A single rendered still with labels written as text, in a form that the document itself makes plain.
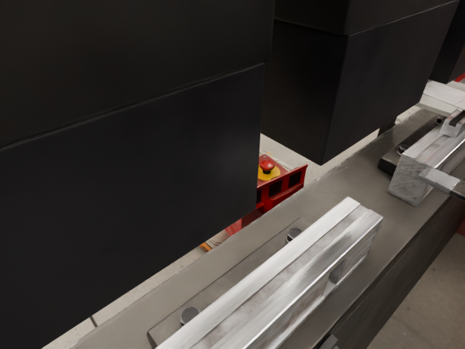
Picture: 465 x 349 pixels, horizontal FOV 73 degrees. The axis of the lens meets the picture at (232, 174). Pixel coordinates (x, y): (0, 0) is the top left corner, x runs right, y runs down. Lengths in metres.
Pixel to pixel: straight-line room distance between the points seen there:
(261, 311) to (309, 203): 0.31
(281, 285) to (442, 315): 1.36
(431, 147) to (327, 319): 0.39
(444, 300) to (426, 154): 1.16
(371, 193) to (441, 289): 1.15
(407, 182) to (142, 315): 0.51
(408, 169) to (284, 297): 0.38
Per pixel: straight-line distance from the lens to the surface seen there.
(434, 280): 1.81
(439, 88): 0.88
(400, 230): 0.64
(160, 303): 0.50
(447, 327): 1.69
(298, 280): 0.40
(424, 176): 0.55
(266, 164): 0.82
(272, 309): 0.38
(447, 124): 0.75
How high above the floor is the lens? 1.30
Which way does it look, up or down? 38 degrees down
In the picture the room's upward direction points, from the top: straight up
